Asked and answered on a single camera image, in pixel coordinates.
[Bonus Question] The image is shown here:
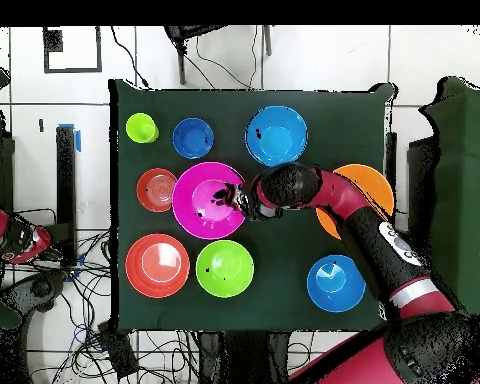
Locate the black camera tripod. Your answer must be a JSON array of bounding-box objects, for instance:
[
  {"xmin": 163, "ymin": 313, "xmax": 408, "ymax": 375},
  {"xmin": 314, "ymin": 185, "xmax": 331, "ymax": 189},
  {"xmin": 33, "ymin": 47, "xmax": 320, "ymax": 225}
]
[{"xmin": 163, "ymin": 25, "xmax": 273, "ymax": 86}]

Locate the tangle of floor cables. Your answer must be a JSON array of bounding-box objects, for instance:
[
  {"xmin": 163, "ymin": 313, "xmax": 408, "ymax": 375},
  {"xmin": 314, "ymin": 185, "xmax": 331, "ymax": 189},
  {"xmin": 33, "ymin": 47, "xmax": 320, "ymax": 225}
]
[{"xmin": 25, "ymin": 207, "xmax": 203, "ymax": 384}]

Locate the black round floor stand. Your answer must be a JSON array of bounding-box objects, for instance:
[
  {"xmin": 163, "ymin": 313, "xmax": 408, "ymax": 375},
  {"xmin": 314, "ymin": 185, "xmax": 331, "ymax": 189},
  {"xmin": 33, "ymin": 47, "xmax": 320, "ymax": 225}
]
[{"xmin": 0, "ymin": 270, "xmax": 70, "ymax": 321}]

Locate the lime green plastic cup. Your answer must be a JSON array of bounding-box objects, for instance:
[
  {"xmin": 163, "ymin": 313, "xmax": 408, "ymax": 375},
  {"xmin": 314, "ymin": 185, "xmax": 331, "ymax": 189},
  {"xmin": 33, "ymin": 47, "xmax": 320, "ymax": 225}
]
[{"xmin": 124, "ymin": 112, "xmax": 160, "ymax": 144}]

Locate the black power brick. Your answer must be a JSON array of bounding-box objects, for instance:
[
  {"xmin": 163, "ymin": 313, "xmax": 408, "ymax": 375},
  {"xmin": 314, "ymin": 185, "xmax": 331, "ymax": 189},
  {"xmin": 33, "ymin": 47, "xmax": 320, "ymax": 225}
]
[{"xmin": 96, "ymin": 321, "xmax": 140, "ymax": 379}]

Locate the large orange plastic bowl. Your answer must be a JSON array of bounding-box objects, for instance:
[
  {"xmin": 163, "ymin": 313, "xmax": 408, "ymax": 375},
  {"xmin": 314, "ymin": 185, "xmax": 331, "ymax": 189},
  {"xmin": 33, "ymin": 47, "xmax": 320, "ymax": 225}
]
[{"xmin": 315, "ymin": 163, "xmax": 396, "ymax": 241}]

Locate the lime green plastic bowl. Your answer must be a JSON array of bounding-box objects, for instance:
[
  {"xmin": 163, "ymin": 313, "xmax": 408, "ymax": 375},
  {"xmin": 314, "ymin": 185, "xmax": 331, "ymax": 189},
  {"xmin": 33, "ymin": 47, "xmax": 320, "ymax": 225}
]
[{"xmin": 195, "ymin": 239, "xmax": 256, "ymax": 299}]

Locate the long black bar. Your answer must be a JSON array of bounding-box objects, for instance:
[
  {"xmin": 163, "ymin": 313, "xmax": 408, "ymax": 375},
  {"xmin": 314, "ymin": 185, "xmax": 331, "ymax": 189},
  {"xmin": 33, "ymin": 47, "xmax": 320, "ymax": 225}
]
[{"xmin": 55, "ymin": 125, "xmax": 78, "ymax": 267}]

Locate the small red-orange plastic bowl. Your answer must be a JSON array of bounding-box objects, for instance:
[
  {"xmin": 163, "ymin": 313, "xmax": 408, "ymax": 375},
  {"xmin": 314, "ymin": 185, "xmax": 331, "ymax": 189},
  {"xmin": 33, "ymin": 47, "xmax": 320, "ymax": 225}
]
[{"xmin": 135, "ymin": 167, "xmax": 179, "ymax": 214}]

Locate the black floor cable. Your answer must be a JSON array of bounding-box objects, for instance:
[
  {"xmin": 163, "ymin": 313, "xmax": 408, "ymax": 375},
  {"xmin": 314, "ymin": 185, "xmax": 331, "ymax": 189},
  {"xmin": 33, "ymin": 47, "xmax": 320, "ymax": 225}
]
[{"xmin": 110, "ymin": 26, "xmax": 151, "ymax": 89}]

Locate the light blue plastic bowl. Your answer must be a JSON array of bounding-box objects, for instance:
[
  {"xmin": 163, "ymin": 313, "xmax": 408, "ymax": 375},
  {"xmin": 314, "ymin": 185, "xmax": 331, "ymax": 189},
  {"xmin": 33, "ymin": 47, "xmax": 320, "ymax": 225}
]
[
  {"xmin": 306, "ymin": 254, "xmax": 367, "ymax": 314},
  {"xmin": 244, "ymin": 104, "xmax": 309, "ymax": 168}
]

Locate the black square floor frame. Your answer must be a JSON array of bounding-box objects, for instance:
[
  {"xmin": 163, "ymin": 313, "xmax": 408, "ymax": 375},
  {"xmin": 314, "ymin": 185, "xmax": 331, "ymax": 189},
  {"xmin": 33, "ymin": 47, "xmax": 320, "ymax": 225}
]
[{"xmin": 42, "ymin": 26, "xmax": 104, "ymax": 74}]

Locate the small dark blue bowl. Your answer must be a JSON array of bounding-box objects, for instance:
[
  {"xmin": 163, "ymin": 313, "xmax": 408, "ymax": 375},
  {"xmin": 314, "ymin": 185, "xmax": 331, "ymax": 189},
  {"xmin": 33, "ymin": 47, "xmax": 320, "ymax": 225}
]
[{"xmin": 171, "ymin": 116, "xmax": 216, "ymax": 160}]

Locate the large pink plastic bowl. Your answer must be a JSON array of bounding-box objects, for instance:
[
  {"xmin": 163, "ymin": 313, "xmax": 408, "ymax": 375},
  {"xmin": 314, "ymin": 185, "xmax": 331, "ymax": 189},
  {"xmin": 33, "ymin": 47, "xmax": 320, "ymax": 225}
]
[{"xmin": 171, "ymin": 161, "xmax": 248, "ymax": 241}]

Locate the black pedestal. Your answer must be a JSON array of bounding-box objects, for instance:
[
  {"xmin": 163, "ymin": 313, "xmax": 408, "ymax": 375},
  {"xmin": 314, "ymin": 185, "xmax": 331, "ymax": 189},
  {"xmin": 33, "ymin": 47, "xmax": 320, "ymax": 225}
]
[{"xmin": 198, "ymin": 331, "xmax": 292, "ymax": 384}]

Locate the wide red-orange plastic bowl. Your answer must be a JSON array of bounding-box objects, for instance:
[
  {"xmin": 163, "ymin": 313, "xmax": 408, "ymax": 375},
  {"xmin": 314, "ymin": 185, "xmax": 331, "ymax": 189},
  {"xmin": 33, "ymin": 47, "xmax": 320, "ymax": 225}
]
[{"xmin": 124, "ymin": 232, "xmax": 192, "ymax": 300}]

